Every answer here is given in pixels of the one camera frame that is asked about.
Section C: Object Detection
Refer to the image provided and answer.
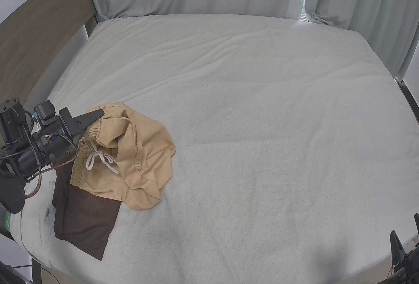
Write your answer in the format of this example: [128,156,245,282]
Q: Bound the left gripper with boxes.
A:
[15,107,106,180]

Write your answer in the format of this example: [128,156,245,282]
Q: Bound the bed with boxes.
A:
[0,0,419,284]

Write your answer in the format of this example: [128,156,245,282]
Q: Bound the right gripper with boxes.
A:
[389,213,419,284]

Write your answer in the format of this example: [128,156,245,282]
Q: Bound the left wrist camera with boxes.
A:
[34,100,61,133]

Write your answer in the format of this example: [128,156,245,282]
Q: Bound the black cable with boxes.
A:
[13,264,66,284]

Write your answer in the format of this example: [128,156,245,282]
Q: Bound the beige shorts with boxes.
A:
[70,103,177,211]

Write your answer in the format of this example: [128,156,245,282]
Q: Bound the brown shorts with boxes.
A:
[52,165,122,261]

